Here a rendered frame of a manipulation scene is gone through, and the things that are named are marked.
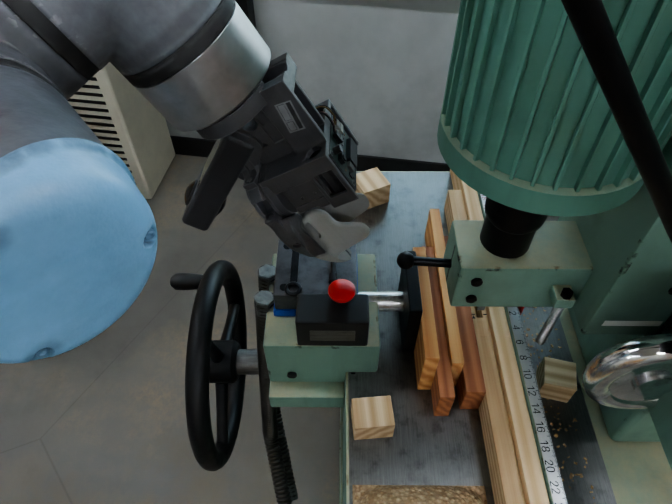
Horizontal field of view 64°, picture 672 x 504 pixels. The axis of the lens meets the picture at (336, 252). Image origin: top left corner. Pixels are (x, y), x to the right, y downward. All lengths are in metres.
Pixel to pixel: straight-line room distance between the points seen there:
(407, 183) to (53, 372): 1.34
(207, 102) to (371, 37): 1.58
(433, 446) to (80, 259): 0.49
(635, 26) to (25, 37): 0.33
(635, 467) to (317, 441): 0.97
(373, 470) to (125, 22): 0.49
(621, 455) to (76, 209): 0.73
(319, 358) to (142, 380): 1.18
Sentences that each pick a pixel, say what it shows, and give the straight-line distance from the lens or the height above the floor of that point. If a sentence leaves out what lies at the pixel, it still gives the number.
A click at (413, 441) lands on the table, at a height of 0.90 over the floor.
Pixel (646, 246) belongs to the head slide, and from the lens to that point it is 0.54.
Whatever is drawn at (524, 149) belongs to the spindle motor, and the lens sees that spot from 0.41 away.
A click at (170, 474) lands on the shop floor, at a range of 1.64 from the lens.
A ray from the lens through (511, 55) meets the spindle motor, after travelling 0.39.
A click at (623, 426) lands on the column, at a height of 0.85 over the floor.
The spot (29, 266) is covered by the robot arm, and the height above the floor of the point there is 1.34.
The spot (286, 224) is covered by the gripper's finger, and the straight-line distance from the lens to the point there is 0.45.
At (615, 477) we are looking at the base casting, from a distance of 0.81.
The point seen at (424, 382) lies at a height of 0.92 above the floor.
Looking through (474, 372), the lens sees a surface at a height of 0.95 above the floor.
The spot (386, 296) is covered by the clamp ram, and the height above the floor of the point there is 0.96.
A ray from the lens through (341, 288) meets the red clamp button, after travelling 0.59.
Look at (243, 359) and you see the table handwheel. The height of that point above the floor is 0.83.
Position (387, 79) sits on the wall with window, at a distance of 2.00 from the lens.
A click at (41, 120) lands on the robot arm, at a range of 0.26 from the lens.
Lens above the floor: 1.50
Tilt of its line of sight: 50 degrees down
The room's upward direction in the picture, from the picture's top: straight up
